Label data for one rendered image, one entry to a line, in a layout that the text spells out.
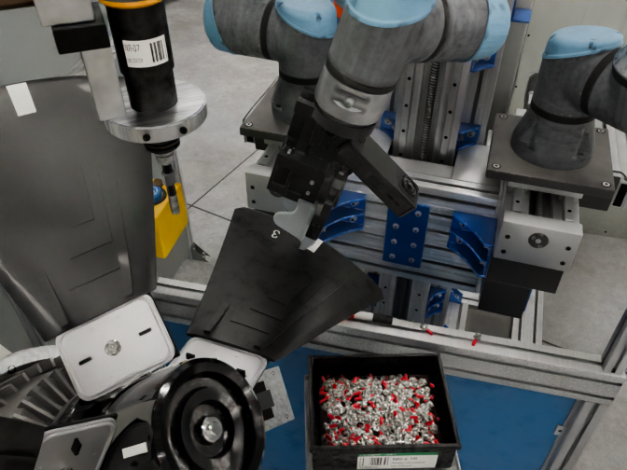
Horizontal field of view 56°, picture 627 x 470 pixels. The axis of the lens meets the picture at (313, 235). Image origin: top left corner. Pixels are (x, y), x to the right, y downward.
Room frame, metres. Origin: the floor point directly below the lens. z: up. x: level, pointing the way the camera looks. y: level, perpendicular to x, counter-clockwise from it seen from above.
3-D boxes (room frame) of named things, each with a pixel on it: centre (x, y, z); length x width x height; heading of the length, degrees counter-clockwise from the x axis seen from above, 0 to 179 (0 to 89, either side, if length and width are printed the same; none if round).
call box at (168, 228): (0.78, 0.31, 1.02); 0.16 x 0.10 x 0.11; 77
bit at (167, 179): (0.36, 0.11, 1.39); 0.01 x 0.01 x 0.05
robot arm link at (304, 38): (1.12, 0.02, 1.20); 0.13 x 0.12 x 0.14; 68
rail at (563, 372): (0.69, -0.07, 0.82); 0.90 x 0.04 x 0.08; 77
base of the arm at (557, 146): (0.97, -0.46, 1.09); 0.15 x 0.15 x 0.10
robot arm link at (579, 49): (0.97, -0.46, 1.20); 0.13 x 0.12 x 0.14; 33
